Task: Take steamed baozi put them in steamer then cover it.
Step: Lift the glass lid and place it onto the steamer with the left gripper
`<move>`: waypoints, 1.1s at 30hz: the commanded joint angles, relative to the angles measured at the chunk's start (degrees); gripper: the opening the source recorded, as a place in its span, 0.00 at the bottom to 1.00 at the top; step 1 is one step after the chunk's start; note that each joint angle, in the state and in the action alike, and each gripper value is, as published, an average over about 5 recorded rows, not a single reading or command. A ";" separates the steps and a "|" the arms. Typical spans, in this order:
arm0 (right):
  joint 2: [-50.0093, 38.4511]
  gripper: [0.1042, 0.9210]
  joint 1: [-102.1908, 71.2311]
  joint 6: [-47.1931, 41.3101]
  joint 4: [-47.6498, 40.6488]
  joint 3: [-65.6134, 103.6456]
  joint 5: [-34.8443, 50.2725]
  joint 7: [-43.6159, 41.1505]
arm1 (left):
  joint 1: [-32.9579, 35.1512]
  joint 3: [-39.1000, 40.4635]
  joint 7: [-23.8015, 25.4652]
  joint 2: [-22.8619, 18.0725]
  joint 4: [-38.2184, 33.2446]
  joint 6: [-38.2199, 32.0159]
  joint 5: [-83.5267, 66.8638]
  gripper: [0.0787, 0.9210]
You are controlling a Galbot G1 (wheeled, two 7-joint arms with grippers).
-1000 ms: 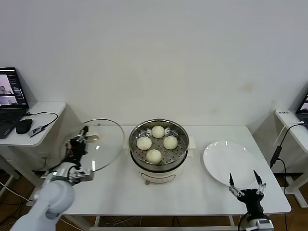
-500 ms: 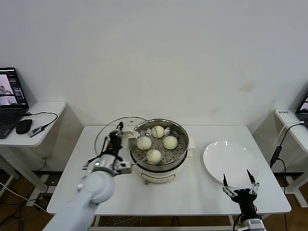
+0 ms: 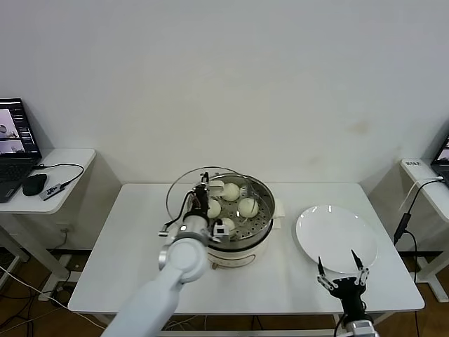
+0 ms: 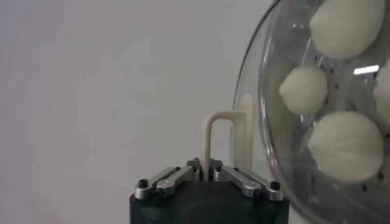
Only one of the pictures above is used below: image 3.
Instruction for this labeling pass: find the black laptop cable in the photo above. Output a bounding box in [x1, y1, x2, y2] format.
[34, 162, 85, 189]

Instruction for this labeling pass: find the black cable with adapter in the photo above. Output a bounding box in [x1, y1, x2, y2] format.
[392, 178, 445, 282]

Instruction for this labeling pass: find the open black laptop pink screen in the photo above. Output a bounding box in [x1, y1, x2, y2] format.
[0, 97, 43, 204]

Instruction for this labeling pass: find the white side table with laptop and mouse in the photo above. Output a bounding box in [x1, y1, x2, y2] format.
[0, 148, 122, 303]

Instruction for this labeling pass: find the grey usb hub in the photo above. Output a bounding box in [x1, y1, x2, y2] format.
[41, 183, 68, 201]

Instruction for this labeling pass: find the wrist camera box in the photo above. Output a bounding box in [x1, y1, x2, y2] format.
[213, 218, 229, 240]
[345, 319, 373, 337]

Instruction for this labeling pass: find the perforated steel steamer basket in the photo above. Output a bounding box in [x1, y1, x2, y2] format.
[187, 172, 286, 246]

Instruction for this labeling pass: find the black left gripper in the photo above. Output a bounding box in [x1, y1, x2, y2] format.
[192, 171, 211, 216]

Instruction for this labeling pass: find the round white plate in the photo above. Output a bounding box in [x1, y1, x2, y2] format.
[295, 204, 379, 275]

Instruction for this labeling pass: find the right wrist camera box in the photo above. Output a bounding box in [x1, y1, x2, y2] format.
[345, 319, 373, 337]

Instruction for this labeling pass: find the round glass pot lid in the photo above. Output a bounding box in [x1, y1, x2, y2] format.
[166, 166, 271, 243]

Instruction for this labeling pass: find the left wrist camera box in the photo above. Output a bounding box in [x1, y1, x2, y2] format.
[213, 218, 229, 240]

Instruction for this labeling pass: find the white main table frame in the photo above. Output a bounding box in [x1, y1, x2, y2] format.
[129, 312, 390, 337]

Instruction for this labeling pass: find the cream electric cooker base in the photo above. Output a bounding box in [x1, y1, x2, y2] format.
[203, 198, 286, 272]

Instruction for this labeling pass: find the white cable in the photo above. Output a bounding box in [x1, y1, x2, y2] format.
[403, 177, 445, 211]

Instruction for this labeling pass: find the black computer mouse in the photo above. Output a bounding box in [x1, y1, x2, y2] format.
[22, 173, 48, 197]

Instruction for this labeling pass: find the white steamed baozi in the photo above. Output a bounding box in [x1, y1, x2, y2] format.
[221, 183, 241, 202]
[219, 217, 236, 238]
[238, 197, 260, 218]
[206, 199, 222, 218]

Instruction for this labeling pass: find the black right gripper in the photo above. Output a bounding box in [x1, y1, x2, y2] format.
[316, 249, 370, 321]

